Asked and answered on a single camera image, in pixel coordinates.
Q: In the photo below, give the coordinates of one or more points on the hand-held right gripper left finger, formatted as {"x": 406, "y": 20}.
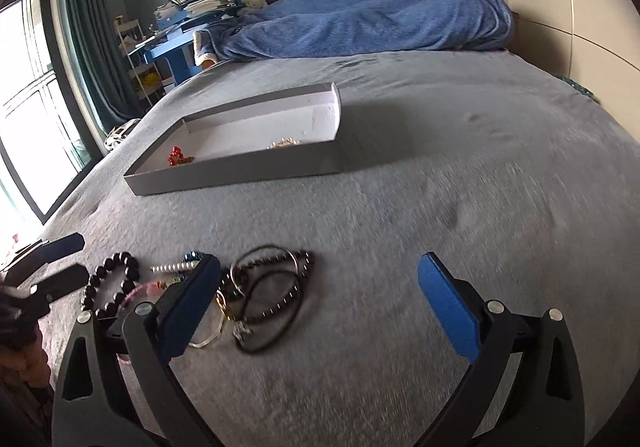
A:
{"x": 192, "y": 307}

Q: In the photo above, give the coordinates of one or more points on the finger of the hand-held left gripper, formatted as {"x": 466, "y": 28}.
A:
{"x": 62, "y": 244}
{"x": 65, "y": 279}

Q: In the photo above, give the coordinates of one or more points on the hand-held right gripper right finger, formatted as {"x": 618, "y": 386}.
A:
{"x": 447, "y": 307}

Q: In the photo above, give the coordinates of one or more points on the pearl hair clip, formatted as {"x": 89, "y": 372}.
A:
{"x": 170, "y": 267}

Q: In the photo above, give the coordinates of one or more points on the silver bangle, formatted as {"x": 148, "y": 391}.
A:
{"x": 291, "y": 254}

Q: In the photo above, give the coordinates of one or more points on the grey cardboard tray box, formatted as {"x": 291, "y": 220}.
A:
{"x": 240, "y": 172}

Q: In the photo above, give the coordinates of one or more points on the person's left hand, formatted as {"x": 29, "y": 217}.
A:
{"x": 27, "y": 364}

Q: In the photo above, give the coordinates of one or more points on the white object on floor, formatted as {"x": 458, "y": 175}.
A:
{"x": 120, "y": 132}

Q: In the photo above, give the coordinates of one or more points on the window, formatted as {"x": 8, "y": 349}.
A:
{"x": 25, "y": 102}

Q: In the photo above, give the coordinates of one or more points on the yellow item in rack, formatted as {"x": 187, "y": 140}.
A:
{"x": 148, "y": 80}

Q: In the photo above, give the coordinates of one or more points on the teal curtain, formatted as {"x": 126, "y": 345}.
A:
{"x": 90, "y": 27}

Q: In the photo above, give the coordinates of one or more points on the blue desk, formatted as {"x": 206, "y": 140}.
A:
{"x": 167, "y": 47}

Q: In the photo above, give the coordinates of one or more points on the white and pink cloth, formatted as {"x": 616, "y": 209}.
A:
{"x": 205, "y": 49}

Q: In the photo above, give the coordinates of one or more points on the green patterned cloth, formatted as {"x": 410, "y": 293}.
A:
{"x": 580, "y": 89}

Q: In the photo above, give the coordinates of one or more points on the blue fleece blanket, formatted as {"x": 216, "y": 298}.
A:
{"x": 370, "y": 22}

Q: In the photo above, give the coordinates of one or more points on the white plush toy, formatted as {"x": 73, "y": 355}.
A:
{"x": 254, "y": 3}

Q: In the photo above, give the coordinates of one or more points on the cream wardrobe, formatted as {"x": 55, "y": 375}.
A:
{"x": 565, "y": 2}

